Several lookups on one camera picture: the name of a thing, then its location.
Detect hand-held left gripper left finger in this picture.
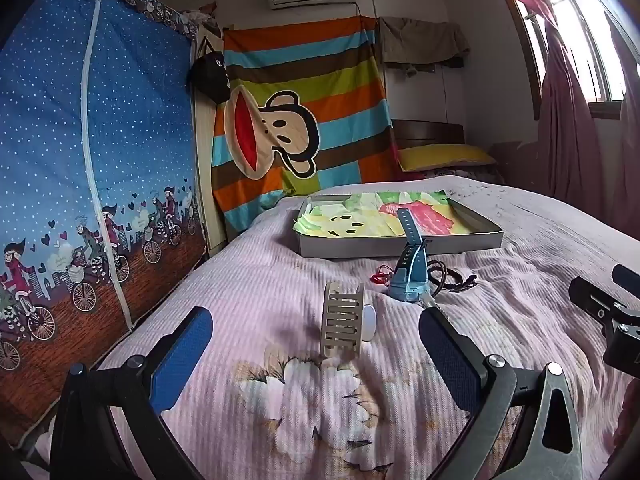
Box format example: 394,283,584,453
50,306,216,480

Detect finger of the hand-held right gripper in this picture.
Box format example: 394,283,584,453
569,276,640,322
612,263,640,289

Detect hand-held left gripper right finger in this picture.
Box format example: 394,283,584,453
419,306,586,480

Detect black cord yellow pendant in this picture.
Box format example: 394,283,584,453
429,261,477,293

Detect blue wrist watch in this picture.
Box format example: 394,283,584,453
390,207,434,306

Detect grey shallow tray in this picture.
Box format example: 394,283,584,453
292,187,504,260

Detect pink curtain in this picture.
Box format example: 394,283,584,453
487,0,640,238

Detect colourful painted paper sheet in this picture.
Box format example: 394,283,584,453
295,190,493,239

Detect folded patterned quilt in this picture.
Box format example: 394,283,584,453
425,166,502,183

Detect beige wooden cabinet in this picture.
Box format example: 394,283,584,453
194,24,228,257

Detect yellow pillow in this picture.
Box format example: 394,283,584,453
397,144,497,172

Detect blue printed fabric wardrobe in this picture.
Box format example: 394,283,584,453
0,0,209,448

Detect dark wooden headboard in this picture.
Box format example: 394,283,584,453
392,119,466,161

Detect window with white bars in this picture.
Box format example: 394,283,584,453
515,0,640,107

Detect black hanging bag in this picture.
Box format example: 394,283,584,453
187,50,232,104

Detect striped monkey print cloth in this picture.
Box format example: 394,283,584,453
210,16,402,234

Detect olive hanging cloth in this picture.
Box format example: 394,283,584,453
378,16,470,69

